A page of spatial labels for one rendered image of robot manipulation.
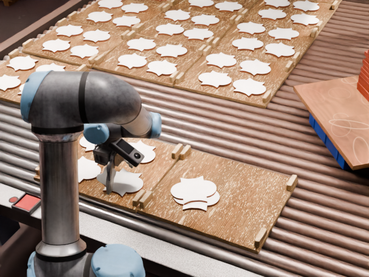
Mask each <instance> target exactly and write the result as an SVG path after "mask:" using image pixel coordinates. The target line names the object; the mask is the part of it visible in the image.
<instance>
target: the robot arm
mask: <svg viewBox="0 0 369 277"><path fill-rule="evenodd" d="M20 112H21V115H22V116H21V117H22V119H23V121H24V122H26V123H28V124H31V132H32V133H33V134H34V135H35V136H36V137H37V138H38V142H39V159H40V190H41V222H42V241H41V242H40V243H39V244H38V245H37V246H36V251H34V252H32V254H31V255H30V258H29V261H28V264H27V265H28V269H27V277H145V275H146V274H145V270H144V266H143V261H142V259H141V256H140V255H139V254H138V253H137V252H136V251H135V250H134V249H133V248H131V247H129V246H126V245H123V244H119V243H112V244H108V245H105V247H100V248H99V249H97V250H96V251H95V253H87V250H86V243H85V242H84V241H83V240H82V239H80V225H79V175H78V150H77V138H78V137H79V136H80V135H81V134H82V133H83V136H84V138H85V139H86V140H87V141H88V142H90V143H92V144H95V146H94V149H93V156H94V161H95V163H98V164H100V165H103V166H106V165H107V166H106V167H105V168H104V171H103V173H101V174H98V175H97V180H98V181H99V182H101V183H102V184H103V185H105V186H106V191H107V195H109V194H110V193H111V192H112V190H113V184H114V178H115V175H116V170H115V169H114V168H115V166H116V167H118V166H119V165H120V163H121V162H122V161H124V162H126V163H127V164H128V165H129V167H130V168H133V166H134V167H137V166H138V165H139V164H140V163H141V161H142V160H143V159H144V158H145V156H144V155H143V154H142V153H141V152H140V151H138V150H137V149H135V148H134V147H133V146H132V145H130V144H129V143H128V142H127V141H125V140H124V139H123V138H136V139H157V138H159V137H160V135H161V115H160V114H159V113H153V112H149V113H148V112H147V111H146V110H145V108H144V107H143V106H142V100H141V97H140V95H139V93H138V92H137V91H136V89H135V88H133V87H132V86H131V85H130V84H128V83H127V82H125V81H124V80H122V79H119V78H118V77H116V76H113V75H110V74H107V73H103V72H98V71H54V70H49V71H36V72H34V73H32V74H31V75H30V76H29V77H28V78H27V80H26V82H25V84H24V87H23V91H22V94H21V101H20Z"/></svg>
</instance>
